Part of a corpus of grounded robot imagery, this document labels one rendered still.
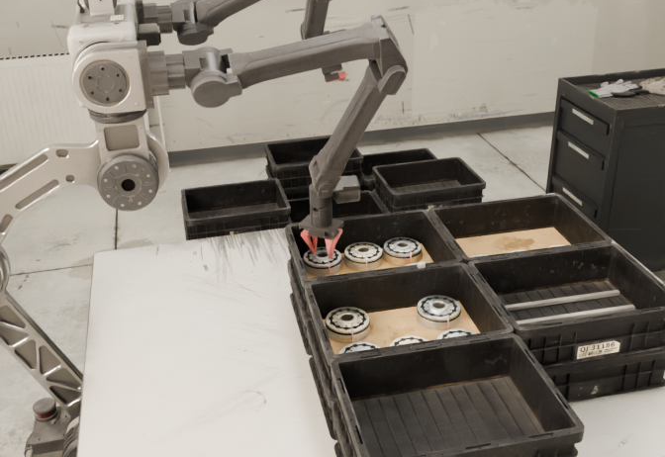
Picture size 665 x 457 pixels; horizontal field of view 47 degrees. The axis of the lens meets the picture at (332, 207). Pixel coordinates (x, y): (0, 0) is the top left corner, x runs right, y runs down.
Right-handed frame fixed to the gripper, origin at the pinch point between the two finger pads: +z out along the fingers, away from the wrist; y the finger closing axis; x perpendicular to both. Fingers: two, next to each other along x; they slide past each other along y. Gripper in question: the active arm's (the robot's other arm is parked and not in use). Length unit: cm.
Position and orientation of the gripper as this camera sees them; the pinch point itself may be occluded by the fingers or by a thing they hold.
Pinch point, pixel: (322, 252)
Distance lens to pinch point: 202.0
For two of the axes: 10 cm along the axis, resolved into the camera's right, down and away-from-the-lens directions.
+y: -9.0, -1.8, 3.9
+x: -4.3, 4.1, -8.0
